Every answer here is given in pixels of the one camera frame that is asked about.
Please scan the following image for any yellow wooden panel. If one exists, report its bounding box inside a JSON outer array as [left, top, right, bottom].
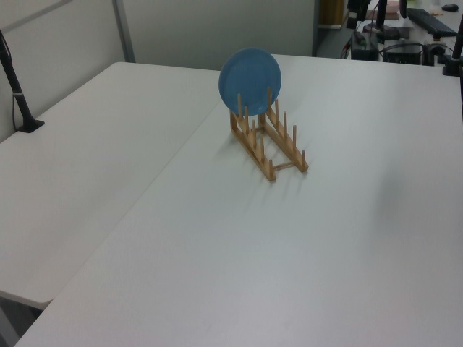
[[318, 0, 349, 28]]

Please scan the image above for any black control box with cables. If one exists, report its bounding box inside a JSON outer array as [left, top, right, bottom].
[[382, 42, 425, 64]]

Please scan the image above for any pink box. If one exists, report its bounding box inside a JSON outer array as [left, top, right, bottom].
[[383, 0, 402, 20]]

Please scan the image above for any black camera pole with clamp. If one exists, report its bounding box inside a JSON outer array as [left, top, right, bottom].
[[441, 14, 463, 77]]

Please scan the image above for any wooden plate rack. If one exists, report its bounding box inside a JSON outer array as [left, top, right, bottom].
[[229, 85, 310, 183]]

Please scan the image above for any blue round plate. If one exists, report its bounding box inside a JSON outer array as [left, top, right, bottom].
[[218, 47, 283, 114]]

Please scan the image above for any grey partition post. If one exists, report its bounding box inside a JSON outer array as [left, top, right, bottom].
[[111, 0, 137, 64]]

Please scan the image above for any black clamped camera pole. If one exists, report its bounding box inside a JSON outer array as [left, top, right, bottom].
[[0, 29, 46, 134]]

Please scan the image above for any black computer keyboard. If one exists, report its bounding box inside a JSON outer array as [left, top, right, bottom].
[[406, 8, 459, 37]]

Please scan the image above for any black monitor stand pole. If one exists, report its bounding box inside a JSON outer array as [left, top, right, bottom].
[[363, 0, 399, 36]]

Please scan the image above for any black electronics box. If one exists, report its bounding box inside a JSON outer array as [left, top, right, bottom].
[[349, 30, 380, 61]]

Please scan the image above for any dark robot gripper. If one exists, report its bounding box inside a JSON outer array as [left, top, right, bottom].
[[346, 0, 372, 30]]

